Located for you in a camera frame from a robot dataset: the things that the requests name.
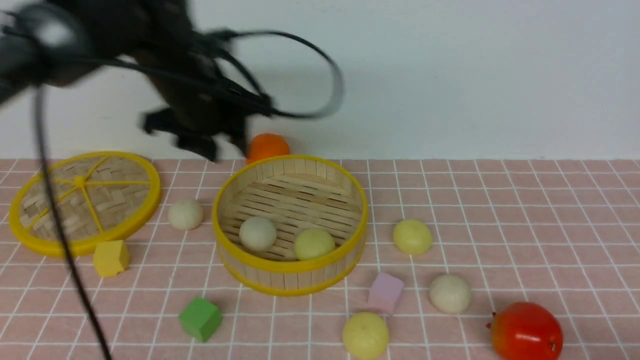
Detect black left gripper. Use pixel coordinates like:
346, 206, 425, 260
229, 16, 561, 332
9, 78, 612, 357
135, 45, 273, 163

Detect white bun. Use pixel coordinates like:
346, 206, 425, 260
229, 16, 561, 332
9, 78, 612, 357
238, 216, 277, 253
167, 198, 205, 231
429, 274, 473, 315

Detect yellow bun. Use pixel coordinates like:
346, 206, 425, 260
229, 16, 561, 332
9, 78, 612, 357
392, 219, 433, 256
294, 228, 336, 261
342, 311, 390, 360

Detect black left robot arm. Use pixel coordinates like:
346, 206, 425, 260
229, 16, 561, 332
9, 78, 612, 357
1, 0, 272, 162

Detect yellow bamboo steamer tray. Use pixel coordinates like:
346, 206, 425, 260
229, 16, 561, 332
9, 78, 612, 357
212, 154, 368, 297

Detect yellow woven steamer lid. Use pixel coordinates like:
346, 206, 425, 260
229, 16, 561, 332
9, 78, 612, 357
7, 152, 163, 258

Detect orange fruit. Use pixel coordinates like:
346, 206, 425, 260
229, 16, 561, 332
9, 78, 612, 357
246, 133, 291, 166

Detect yellow cube block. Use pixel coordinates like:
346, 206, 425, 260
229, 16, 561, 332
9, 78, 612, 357
93, 239, 130, 278

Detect green cube block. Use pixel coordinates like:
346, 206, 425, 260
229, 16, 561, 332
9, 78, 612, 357
178, 297, 223, 343

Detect pink cube block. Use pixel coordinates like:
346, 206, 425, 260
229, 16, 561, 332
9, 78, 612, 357
366, 272, 405, 315

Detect pink checked tablecloth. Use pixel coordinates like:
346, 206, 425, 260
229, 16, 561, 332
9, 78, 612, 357
0, 159, 640, 360

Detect red tomato fruit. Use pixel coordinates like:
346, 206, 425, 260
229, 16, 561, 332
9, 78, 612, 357
486, 301, 564, 360

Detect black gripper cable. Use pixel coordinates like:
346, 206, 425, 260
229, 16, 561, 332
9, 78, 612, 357
30, 29, 346, 360

